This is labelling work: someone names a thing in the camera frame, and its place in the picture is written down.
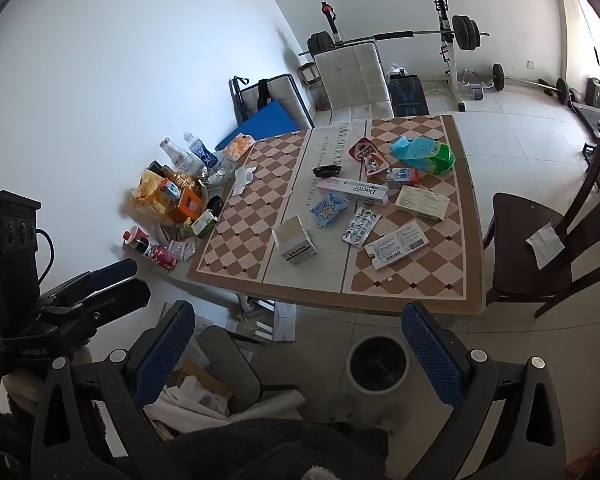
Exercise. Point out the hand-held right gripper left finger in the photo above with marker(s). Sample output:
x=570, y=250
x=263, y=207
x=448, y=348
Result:
x=165, y=350

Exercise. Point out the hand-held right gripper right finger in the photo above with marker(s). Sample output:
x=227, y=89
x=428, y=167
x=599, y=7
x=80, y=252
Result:
x=430, y=355

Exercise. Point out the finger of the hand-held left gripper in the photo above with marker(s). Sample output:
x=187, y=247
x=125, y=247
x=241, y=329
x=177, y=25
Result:
x=105, y=275
x=125, y=295

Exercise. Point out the white round trash bin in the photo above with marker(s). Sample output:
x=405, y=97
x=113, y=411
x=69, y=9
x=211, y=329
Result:
x=377, y=362

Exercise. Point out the blue green plastic bag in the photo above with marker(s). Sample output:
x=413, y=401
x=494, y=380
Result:
x=425, y=155

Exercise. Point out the dark bottle red label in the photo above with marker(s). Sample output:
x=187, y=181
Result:
x=136, y=238

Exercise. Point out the brown cardboard piece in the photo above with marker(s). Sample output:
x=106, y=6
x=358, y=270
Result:
x=205, y=377

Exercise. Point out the red drink can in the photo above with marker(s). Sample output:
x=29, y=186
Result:
x=164, y=257

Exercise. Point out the grey cushioned chair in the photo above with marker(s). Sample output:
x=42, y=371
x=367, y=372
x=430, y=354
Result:
x=230, y=365

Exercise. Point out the checkered tablecloth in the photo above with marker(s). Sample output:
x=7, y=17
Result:
x=420, y=280

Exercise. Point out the yellow plastic bag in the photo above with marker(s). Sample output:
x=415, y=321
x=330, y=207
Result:
x=147, y=195

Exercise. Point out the green drink carton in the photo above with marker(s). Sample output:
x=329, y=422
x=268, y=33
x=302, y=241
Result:
x=204, y=224

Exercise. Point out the orange box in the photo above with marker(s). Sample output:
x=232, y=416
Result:
x=190, y=205

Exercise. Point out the white medicine box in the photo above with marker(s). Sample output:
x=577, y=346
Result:
x=397, y=246

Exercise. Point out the amber liquid bottle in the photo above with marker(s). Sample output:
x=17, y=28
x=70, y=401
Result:
x=182, y=180

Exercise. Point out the white flat paper box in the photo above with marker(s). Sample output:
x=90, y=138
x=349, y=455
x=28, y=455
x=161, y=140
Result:
x=285, y=322

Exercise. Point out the clear glass bottle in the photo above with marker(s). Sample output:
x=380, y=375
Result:
x=175, y=155

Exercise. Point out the dark wooden chair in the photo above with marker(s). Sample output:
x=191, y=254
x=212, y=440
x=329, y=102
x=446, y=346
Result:
x=535, y=255

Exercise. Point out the silver blister pack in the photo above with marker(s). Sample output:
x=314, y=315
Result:
x=360, y=226

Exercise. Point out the beige flat box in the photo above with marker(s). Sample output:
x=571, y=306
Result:
x=422, y=202

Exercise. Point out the clear bottle blue label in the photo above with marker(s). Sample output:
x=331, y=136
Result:
x=202, y=152

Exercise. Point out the white paper sheet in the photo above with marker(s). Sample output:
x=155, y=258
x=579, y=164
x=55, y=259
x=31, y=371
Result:
x=545, y=246

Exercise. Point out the crumpled white tissue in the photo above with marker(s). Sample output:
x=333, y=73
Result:
x=242, y=180

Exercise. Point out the white open carton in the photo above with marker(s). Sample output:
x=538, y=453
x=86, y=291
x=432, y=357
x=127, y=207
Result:
x=292, y=245

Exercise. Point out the blue cartoon packet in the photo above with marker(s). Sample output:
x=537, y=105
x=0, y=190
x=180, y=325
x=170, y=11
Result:
x=327, y=211

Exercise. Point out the small blue white carton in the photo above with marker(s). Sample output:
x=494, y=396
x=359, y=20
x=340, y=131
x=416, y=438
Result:
x=402, y=177

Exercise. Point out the pink white toothpaste box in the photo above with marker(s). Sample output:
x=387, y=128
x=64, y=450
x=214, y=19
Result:
x=352, y=191

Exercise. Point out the orange snack packet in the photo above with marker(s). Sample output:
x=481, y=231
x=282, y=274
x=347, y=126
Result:
x=240, y=146

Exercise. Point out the red snack packet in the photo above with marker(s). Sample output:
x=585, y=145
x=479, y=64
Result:
x=367, y=154

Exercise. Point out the black dish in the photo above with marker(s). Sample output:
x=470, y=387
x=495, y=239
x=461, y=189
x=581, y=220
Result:
x=327, y=171

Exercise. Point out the blue folded mat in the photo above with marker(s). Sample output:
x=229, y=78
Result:
x=265, y=125

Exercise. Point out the black paper bag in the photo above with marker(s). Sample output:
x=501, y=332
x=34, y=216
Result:
x=407, y=96

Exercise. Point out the grey ab roller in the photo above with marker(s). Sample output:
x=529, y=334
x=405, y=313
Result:
x=477, y=92

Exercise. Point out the white leather chair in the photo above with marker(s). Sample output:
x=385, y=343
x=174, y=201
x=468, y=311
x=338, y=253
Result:
x=352, y=77

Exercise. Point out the long barbell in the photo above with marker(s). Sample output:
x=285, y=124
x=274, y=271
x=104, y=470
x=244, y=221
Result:
x=530, y=82

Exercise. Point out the white barbell rack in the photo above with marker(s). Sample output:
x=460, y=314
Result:
x=450, y=60

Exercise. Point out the barbell with black plates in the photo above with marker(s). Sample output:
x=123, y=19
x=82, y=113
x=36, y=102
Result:
x=462, y=32

